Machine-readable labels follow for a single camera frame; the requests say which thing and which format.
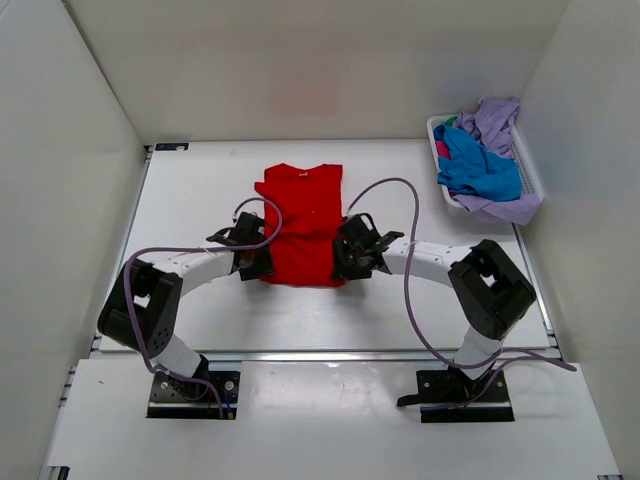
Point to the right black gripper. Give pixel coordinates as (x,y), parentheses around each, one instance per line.
(341,271)

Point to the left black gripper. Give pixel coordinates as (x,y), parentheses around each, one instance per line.
(265,267)

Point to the red t shirt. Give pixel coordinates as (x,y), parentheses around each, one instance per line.
(306,205)

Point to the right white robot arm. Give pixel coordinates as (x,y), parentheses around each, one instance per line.
(493,293)

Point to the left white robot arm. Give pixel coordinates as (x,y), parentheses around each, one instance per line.
(141,310)

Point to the pink garment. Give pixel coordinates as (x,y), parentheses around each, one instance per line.
(442,149)

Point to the blue t shirt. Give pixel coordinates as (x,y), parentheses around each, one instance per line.
(471,169)

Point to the lavender t shirt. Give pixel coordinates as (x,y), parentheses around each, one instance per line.
(491,126)

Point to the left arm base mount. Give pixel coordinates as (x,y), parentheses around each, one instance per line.
(174,399)

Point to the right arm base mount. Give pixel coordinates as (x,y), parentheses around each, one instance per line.
(449,396)

